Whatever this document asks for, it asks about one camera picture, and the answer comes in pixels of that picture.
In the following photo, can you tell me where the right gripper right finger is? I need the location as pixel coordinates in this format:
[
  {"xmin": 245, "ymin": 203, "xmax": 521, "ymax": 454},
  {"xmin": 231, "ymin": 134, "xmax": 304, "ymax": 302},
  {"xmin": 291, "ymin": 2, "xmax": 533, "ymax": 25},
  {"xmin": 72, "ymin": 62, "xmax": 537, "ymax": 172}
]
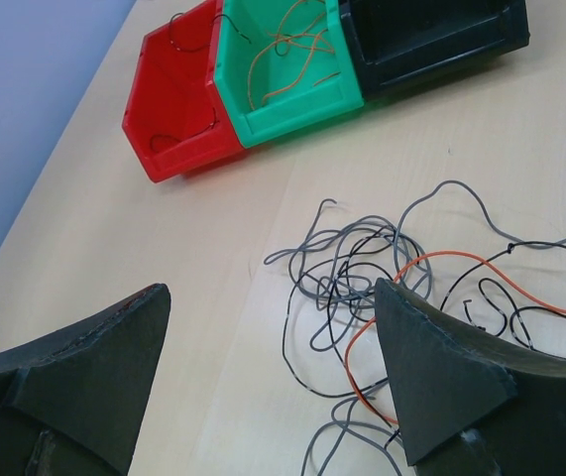
[{"xmin": 375, "ymin": 279, "xmax": 566, "ymax": 475}]

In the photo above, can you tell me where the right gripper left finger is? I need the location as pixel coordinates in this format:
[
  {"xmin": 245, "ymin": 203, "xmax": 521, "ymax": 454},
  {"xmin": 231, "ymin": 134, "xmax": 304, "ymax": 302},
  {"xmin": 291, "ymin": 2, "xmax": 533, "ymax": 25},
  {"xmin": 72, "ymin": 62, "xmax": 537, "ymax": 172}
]
[{"xmin": 0, "ymin": 284, "xmax": 170, "ymax": 475}]

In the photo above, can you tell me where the thin cable bundle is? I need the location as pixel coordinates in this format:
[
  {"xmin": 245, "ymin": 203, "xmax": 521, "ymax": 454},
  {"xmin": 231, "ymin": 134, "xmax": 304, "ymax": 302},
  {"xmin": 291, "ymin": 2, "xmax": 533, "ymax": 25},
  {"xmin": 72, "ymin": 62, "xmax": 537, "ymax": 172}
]
[{"xmin": 264, "ymin": 178, "xmax": 566, "ymax": 476}]

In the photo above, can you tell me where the red plastic bin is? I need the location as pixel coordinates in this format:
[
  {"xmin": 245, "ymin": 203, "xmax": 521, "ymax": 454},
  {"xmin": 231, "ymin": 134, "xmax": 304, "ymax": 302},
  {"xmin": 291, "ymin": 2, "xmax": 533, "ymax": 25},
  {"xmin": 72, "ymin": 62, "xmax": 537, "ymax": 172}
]
[{"xmin": 122, "ymin": 1, "xmax": 245, "ymax": 182}]

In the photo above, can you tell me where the black plastic bin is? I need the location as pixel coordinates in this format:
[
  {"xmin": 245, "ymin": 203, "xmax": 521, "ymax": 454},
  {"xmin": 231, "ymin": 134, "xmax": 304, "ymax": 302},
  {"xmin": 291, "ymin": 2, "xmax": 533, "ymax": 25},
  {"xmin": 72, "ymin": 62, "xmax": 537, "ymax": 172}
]
[{"xmin": 338, "ymin": 0, "xmax": 530, "ymax": 101}]

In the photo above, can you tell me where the green plastic bin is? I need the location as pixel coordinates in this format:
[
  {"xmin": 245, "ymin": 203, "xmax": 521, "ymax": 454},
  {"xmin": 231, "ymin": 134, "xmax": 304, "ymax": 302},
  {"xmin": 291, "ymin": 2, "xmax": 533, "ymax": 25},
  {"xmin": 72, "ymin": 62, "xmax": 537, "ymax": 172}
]
[{"xmin": 214, "ymin": 0, "xmax": 364, "ymax": 149}]

